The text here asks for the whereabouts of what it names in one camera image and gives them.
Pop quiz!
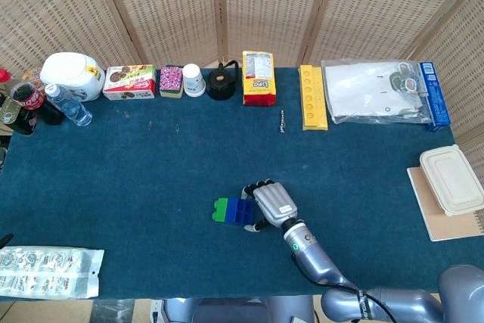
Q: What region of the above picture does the chocolate cookie box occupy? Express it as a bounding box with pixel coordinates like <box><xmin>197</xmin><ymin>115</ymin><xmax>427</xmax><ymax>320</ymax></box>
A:
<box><xmin>102</xmin><ymin>64</ymin><xmax>157</xmax><ymax>101</ymax></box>

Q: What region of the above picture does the black kettle lid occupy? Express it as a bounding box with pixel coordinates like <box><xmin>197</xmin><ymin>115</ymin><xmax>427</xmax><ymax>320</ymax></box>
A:
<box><xmin>206</xmin><ymin>60</ymin><xmax>240</xmax><ymax>101</ymax></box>

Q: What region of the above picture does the blue cardboard box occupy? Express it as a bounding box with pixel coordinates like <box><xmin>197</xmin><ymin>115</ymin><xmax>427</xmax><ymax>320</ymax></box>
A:
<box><xmin>418</xmin><ymin>61</ymin><xmax>451</xmax><ymax>133</ymax></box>

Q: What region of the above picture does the brown spiral notebook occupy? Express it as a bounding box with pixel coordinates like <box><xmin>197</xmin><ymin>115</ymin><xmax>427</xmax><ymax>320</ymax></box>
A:
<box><xmin>406</xmin><ymin>166</ymin><xmax>484</xmax><ymax>243</ymax></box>

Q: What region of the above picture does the cola bottle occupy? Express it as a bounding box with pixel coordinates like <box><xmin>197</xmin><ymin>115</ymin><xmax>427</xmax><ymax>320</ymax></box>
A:
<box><xmin>10</xmin><ymin>82</ymin><xmax>64</xmax><ymax>126</ymax></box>

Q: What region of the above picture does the pink yellow green sponge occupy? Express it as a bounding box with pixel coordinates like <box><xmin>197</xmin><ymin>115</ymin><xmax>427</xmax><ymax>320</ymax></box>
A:
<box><xmin>158</xmin><ymin>65</ymin><xmax>185</xmax><ymax>98</ymax></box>

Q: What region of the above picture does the beige takeout container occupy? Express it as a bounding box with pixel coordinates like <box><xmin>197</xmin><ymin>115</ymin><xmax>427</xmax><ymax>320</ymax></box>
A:
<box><xmin>419</xmin><ymin>144</ymin><xmax>484</xmax><ymax>217</ymax></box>

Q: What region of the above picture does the green toy block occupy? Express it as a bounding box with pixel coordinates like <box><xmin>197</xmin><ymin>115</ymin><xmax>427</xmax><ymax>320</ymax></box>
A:
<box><xmin>211</xmin><ymin>197</ymin><xmax>231</xmax><ymax>222</ymax></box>

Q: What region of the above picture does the blue toy block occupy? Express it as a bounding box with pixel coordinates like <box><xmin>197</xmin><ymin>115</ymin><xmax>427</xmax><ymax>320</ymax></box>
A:
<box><xmin>226</xmin><ymin>197</ymin><xmax>256</xmax><ymax>226</ymax></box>

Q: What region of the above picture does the woven rattan folding screen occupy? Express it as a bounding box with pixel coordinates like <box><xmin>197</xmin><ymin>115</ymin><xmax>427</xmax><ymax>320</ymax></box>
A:
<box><xmin>0</xmin><ymin>0</ymin><xmax>484</xmax><ymax>167</ymax></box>

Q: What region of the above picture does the yellow tray with holes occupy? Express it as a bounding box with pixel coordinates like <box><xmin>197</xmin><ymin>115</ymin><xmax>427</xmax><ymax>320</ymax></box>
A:
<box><xmin>299</xmin><ymin>64</ymin><xmax>329</xmax><ymax>132</ymax></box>

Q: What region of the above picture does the clear plastic bag with paper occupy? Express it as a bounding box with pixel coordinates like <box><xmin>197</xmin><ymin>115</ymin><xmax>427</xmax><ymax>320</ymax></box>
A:
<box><xmin>321</xmin><ymin>58</ymin><xmax>434</xmax><ymax>126</ymax></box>

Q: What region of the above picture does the clear printed plastic package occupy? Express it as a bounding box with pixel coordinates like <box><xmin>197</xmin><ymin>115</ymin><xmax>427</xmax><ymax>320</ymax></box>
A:
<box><xmin>0</xmin><ymin>246</ymin><xmax>105</xmax><ymax>299</ymax></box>

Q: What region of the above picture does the blue felt tablecloth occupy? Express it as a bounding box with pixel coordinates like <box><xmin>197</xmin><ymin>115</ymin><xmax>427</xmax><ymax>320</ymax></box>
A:
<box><xmin>0</xmin><ymin>67</ymin><xmax>481</xmax><ymax>299</ymax></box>

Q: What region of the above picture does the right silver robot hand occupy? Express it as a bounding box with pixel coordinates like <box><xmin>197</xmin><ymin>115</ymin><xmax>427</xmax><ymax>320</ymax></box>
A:
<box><xmin>241</xmin><ymin>178</ymin><xmax>299</xmax><ymax>233</ymax></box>

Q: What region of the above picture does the grey robot torso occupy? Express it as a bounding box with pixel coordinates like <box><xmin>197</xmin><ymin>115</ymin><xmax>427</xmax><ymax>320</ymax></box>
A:
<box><xmin>162</xmin><ymin>294</ymin><xmax>315</xmax><ymax>323</ymax></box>

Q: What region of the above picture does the yellow red snack bag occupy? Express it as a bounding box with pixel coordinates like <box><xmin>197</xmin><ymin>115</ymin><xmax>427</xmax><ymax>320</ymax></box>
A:
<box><xmin>241</xmin><ymin>50</ymin><xmax>278</xmax><ymax>107</ymax></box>

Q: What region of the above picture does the white paper cup stack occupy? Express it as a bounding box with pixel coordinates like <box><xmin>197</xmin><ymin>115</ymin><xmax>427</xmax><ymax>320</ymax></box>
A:
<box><xmin>182</xmin><ymin>63</ymin><xmax>207</xmax><ymax>98</ymax></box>

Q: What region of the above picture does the clear plastic water bottle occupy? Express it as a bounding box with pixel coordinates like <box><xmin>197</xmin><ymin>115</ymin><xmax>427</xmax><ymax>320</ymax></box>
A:
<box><xmin>44</xmin><ymin>83</ymin><xmax>93</xmax><ymax>127</ymax></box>

